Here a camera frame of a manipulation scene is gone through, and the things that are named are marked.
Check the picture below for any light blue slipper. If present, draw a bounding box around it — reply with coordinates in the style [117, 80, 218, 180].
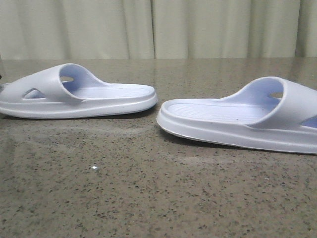
[157, 76, 317, 154]
[0, 63, 158, 119]

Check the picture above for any pale green pleated curtain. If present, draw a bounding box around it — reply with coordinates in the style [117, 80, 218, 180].
[0, 0, 317, 60]

